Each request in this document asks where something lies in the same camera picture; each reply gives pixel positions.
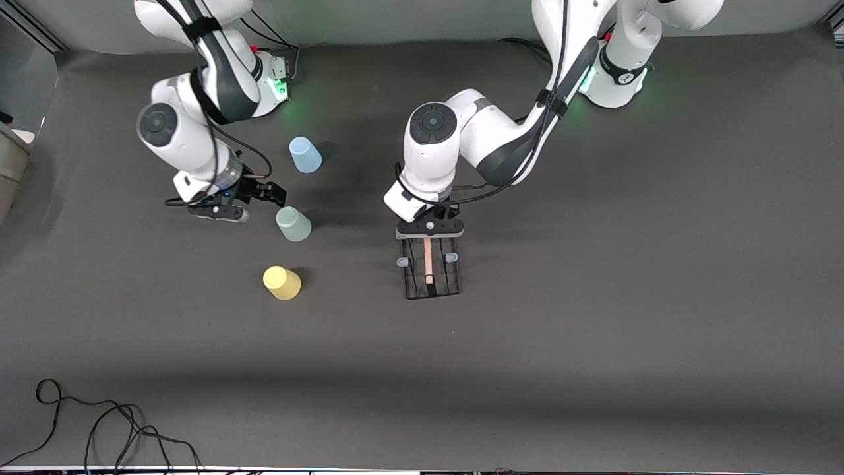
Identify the pale green plastic cup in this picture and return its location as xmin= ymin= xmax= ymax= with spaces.
xmin=276 ymin=206 xmax=313 ymax=243

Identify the black wire cup holder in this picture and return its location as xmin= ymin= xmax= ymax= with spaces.
xmin=396 ymin=237 xmax=462 ymax=301

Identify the yellow plastic cup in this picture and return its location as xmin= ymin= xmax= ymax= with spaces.
xmin=262 ymin=265 xmax=302 ymax=301

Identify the light blue plastic cup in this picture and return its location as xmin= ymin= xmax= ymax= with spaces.
xmin=289 ymin=137 xmax=323 ymax=174

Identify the beige box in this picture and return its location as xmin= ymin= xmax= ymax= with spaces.
xmin=0 ymin=122 xmax=36 ymax=222

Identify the black left arm base cable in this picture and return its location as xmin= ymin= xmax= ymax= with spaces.
xmin=498 ymin=38 xmax=551 ymax=67

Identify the black loose cable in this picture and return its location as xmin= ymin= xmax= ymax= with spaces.
xmin=84 ymin=404 xmax=202 ymax=475
xmin=0 ymin=379 xmax=142 ymax=466

